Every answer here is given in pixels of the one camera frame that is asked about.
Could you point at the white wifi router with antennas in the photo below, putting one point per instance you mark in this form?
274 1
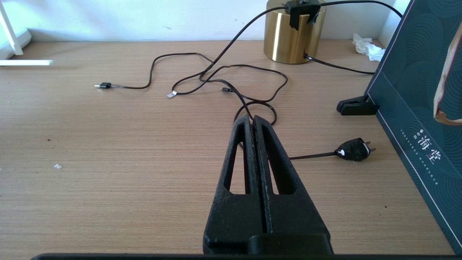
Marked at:
14 39

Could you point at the crumpled white tissue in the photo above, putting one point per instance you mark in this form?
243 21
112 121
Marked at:
369 48

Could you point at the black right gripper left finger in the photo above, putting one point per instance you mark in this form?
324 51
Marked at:
231 224

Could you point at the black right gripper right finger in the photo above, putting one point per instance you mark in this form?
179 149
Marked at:
292 216

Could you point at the brass desk lamp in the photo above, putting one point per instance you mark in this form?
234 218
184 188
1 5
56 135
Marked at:
288 39

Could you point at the black power plug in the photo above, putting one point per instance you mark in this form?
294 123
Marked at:
353 149

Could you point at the black plastic clip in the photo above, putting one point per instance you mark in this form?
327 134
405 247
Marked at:
356 107

